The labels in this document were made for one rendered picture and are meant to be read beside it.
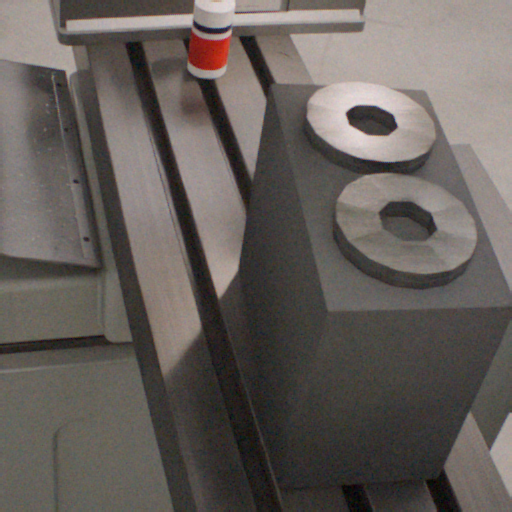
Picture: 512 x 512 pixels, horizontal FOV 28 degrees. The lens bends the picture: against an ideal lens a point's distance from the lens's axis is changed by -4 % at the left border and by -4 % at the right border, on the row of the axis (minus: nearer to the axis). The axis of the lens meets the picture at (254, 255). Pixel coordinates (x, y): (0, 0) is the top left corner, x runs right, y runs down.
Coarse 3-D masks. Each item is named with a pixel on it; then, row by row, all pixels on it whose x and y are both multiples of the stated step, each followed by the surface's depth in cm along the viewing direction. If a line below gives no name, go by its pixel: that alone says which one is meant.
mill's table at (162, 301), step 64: (128, 64) 106; (256, 64) 113; (128, 128) 98; (192, 128) 99; (256, 128) 100; (128, 192) 92; (192, 192) 93; (128, 256) 88; (192, 256) 90; (128, 320) 91; (192, 320) 82; (192, 384) 77; (256, 384) 78; (192, 448) 73; (256, 448) 77
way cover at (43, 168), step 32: (0, 64) 113; (0, 96) 108; (32, 96) 110; (64, 96) 112; (0, 128) 104; (32, 128) 106; (64, 128) 108; (0, 160) 100; (32, 160) 102; (64, 160) 104; (0, 192) 97; (32, 192) 99; (64, 192) 101; (0, 224) 94; (32, 224) 96; (32, 256) 92; (64, 256) 94; (96, 256) 96
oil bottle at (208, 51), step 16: (208, 0) 100; (224, 0) 100; (208, 16) 100; (224, 16) 100; (192, 32) 103; (208, 32) 101; (224, 32) 102; (192, 48) 104; (208, 48) 103; (224, 48) 103; (192, 64) 105; (208, 64) 104; (224, 64) 105
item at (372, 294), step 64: (320, 128) 68; (384, 128) 72; (256, 192) 78; (320, 192) 66; (384, 192) 64; (448, 192) 65; (256, 256) 79; (320, 256) 62; (384, 256) 60; (448, 256) 61; (256, 320) 79; (320, 320) 60; (384, 320) 60; (448, 320) 61; (320, 384) 63; (384, 384) 64; (448, 384) 65; (320, 448) 68; (384, 448) 69; (448, 448) 71
